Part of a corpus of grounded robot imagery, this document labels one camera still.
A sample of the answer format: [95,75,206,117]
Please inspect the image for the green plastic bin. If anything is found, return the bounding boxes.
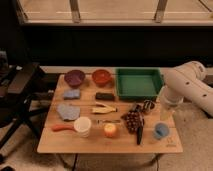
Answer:
[115,68,164,100]

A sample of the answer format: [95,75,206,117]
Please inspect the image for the purple bowl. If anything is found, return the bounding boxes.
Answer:
[64,70,85,87]

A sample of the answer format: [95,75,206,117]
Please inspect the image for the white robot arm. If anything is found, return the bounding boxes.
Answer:
[159,61,213,120]

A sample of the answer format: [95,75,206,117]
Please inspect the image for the blue grey cloth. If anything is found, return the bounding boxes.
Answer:
[57,104,80,121]

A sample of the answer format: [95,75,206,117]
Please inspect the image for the white paper cup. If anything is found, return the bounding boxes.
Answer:
[74,117,92,137]

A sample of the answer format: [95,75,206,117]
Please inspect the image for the banana peel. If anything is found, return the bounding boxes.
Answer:
[92,103,117,114]

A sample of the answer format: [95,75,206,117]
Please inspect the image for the red bowl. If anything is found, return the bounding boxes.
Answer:
[92,69,112,87]

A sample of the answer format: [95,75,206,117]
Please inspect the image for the metal fork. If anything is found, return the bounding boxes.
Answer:
[96,120,121,124]

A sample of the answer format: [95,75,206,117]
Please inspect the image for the blue cup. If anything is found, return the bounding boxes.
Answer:
[153,123,170,140]

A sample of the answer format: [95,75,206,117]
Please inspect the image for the black office chair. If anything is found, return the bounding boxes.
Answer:
[0,50,48,150]

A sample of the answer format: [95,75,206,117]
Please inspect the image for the blue sponge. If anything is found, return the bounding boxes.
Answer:
[63,89,80,100]

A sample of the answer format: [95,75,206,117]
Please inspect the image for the wooden folding table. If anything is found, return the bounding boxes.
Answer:
[37,74,183,154]

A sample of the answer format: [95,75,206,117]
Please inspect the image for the bunch of dark grapes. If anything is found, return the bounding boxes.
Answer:
[121,111,142,134]

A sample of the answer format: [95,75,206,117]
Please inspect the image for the yellow red apple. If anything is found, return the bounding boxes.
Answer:
[104,123,117,138]

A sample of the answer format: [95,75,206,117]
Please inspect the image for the black rectangular block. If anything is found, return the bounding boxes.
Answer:
[95,92,115,101]

